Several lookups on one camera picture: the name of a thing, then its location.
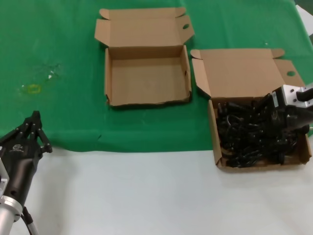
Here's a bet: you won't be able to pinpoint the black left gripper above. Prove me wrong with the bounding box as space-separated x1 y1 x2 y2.
0 111 53 204

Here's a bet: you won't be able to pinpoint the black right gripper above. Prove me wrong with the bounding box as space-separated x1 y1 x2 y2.
254 94 313 129

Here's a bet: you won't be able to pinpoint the torn-edged open cardboard box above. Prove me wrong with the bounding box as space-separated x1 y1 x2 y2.
94 7 195 108

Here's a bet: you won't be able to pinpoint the green table cloth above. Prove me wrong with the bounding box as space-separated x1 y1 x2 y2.
0 0 313 154

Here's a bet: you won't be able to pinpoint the yellow tape square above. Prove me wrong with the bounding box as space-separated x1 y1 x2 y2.
27 84 42 95

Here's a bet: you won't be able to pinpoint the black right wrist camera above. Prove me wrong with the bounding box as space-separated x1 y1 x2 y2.
271 90 286 110

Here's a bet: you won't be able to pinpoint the silver right wrist bracket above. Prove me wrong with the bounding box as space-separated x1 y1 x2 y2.
281 84 313 109

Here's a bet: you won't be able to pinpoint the silver wrist bracket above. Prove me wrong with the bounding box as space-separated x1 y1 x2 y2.
281 84 313 109
0 156 10 196

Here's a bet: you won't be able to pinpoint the tangled black power cables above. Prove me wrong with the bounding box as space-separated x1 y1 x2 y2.
217 96 309 169

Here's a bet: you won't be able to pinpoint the silver left wrist bracket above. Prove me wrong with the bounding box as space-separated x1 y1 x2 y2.
0 156 10 196

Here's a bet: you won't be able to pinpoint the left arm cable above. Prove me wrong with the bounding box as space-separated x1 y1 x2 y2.
22 207 40 235

